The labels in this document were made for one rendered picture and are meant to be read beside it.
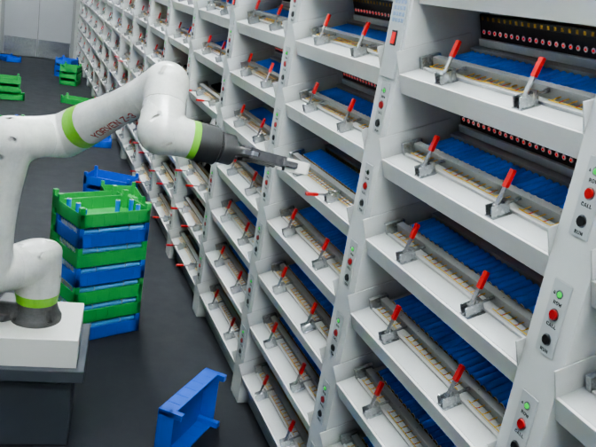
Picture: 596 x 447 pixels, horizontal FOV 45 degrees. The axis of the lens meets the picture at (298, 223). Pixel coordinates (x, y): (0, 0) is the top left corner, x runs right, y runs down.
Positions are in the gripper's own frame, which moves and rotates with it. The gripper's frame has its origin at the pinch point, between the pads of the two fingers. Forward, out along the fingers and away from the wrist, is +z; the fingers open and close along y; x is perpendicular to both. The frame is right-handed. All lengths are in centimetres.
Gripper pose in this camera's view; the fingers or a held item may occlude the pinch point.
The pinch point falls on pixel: (293, 166)
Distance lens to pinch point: 182.7
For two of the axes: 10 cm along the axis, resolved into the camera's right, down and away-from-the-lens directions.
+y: -4.0, -0.8, 9.1
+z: 8.9, 2.0, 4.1
